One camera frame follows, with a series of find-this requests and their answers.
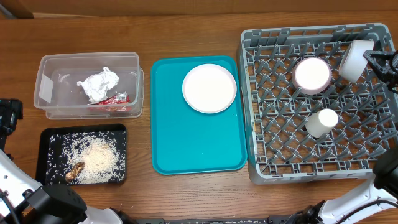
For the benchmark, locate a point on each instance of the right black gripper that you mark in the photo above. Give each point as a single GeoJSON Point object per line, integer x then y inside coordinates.
{"type": "Point", "coordinates": [390, 74]}

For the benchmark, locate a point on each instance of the grey bowl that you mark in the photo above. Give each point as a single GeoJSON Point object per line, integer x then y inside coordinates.
{"type": "Point", "coordinates": [353, 62]}

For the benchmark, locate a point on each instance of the small white plate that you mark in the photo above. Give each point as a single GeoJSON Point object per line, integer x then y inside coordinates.
{"type": "Point", "coordinates": [312, 75]}

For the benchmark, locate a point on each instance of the pale green cup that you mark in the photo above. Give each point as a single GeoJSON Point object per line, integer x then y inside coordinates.
{"type": "Point", "coordinates": [322, 122]}

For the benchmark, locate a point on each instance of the large white plate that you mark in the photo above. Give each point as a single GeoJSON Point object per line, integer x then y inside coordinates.
{"type": "Point", "coordinates": [209, 88]}

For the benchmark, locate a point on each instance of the red snack wrapper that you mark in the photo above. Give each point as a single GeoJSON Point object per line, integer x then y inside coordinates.
{"type": "Point", "coordinates": [114, 103]}

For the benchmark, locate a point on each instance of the white napkin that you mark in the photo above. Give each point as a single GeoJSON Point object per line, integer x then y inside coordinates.
{"type": "Point", "coordinates": [96, 86]}

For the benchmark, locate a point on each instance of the pile of white rice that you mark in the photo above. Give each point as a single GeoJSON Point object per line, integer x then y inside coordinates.
{"type": "Point", "coordinates": [103, 152]}

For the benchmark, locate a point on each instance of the brown food piece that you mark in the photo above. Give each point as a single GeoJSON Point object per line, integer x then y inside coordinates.
{"type": "Point", "coordinates": [75, 171]}

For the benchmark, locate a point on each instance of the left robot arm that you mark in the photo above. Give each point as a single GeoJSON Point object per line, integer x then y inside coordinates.
{"type": "Point", "coordinates": [25, 200]}

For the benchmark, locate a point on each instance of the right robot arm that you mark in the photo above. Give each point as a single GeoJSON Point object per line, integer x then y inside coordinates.
{"type": "Point", "coordinates": [380, 191]}

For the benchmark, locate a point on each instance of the grey dishwasher rack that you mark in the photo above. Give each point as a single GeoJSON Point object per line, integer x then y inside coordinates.
{"type": "Point", "coordinates": [280, 149]}

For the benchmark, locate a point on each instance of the teal serving tray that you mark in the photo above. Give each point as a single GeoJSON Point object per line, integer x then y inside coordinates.
{"type": "Point", "coordinates": [185, 141]}

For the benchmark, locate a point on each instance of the clear plastic storage bin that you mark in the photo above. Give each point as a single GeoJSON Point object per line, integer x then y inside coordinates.
{"type": "Point", "coordinates": [57, 93]}

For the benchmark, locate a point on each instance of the black plastic tray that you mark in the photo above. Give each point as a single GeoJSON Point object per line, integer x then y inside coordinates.
{"type": "Point", "coordinates": [47, 133]}

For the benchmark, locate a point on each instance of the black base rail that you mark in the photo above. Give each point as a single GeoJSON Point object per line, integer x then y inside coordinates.
{"type": "Point", "coordinates": [273, 219]}

